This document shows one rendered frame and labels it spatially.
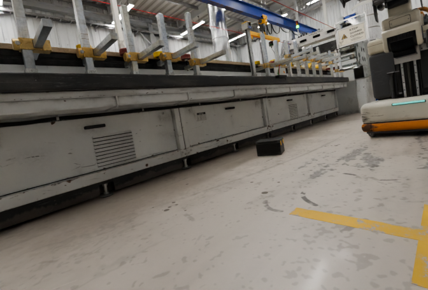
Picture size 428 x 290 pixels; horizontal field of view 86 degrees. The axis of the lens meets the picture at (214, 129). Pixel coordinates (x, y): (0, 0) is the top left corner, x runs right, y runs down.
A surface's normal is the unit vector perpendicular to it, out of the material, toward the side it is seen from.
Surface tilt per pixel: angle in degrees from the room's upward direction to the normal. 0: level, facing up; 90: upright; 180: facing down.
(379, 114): 90
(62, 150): 89
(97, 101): 90
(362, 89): 90
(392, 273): 0
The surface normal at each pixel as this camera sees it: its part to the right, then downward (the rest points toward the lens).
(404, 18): -0.68, 0.29
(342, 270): -0.16, -0.99
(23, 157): 0.71, -0.08
